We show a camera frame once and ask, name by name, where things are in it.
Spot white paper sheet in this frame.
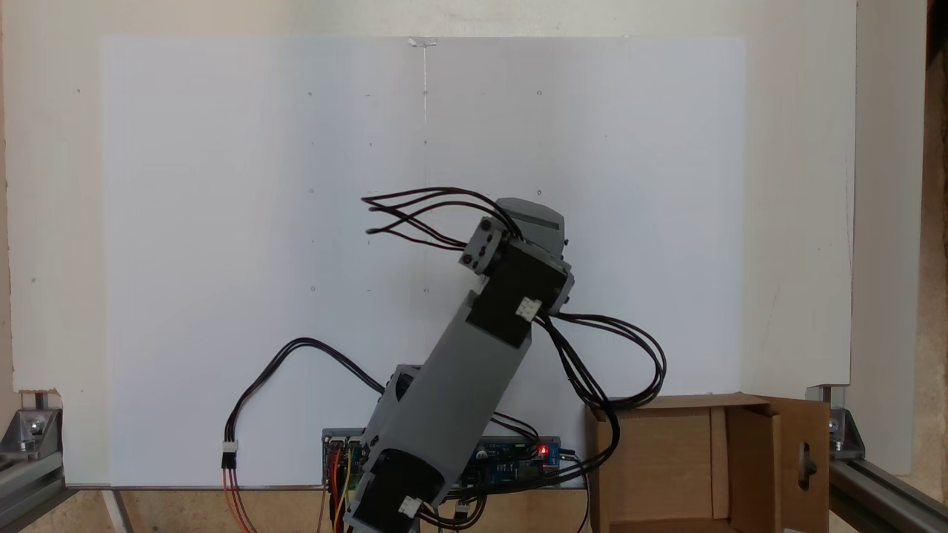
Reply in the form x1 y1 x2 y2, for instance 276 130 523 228
100 36 745 488

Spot yellow jumper wire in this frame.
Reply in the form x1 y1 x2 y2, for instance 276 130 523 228
333 446 355 533

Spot aluminium profile post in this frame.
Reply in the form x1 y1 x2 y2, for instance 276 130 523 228
828 455 948 533
0 444 71 533

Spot circuit board with jumper wires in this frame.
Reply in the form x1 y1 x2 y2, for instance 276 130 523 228
322 428 371 491

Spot metal corner bracket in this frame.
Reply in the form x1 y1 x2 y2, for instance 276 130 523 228
806 385 866 461
0 390 64 452

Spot black cable with white connector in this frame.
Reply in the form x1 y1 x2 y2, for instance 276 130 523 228
221 338 386 472

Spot open cardboard box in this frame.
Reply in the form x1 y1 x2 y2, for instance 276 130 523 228
585 392 830 533

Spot blue circuit board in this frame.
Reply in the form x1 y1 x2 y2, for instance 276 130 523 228
474 437 564 489

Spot orange and red wires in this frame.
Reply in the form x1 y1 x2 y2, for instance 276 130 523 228
222 466 257 533

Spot black motor cable bundle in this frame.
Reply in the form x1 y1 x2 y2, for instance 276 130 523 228
544 312 667 493
361 187 519 251

